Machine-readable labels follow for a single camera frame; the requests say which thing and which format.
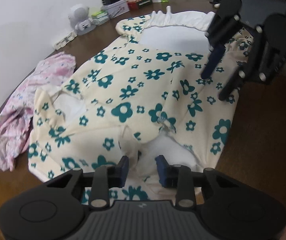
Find cream green-flower garment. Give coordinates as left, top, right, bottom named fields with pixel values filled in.
left=28, top=12, right=253, bottom=200

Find red black box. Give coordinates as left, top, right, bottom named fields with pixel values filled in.
left=127, top=0, right=152, bottom=10

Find pink floral garment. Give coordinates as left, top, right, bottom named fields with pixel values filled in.
left=0, top=52, right=76, bottom=171

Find green white small boxes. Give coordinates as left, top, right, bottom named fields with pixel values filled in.
left=91, top=10, right=109, bottom=25

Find white power strip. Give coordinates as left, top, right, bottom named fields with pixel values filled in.
left=53, top=30, right=77, bottom=50

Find white robot figurine speaker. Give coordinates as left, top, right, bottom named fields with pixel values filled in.
left=68, top=4, right=96, bottom=36

